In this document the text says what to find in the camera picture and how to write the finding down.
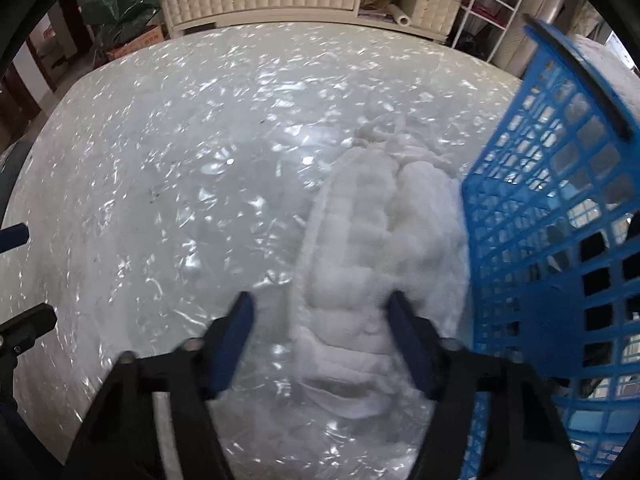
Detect blue plastic laundry basket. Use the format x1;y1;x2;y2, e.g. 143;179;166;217
459;16;640;480

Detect green plastic bag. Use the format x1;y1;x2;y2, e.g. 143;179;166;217
80;0;162;57

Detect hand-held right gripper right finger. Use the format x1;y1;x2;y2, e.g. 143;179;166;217
387;291;584;480

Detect orange patterned box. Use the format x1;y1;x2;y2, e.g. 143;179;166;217
107;25;166;59

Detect beige patterned curtain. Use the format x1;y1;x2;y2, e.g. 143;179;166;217
570;0;609;42

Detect dark wooden furniture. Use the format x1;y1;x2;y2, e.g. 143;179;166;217
0;60;57;137

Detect white soft cloth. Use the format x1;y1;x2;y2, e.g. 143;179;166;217
570;35;640;127

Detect white metal shelf rack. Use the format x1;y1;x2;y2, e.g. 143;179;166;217
452;0;532;64

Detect white fluffy cloth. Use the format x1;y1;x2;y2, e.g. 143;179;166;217
287;112;472;420

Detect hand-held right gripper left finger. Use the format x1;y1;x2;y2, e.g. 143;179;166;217
62;290;257;480

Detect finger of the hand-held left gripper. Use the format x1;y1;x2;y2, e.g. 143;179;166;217
0;226;30;255
0;304;57;377

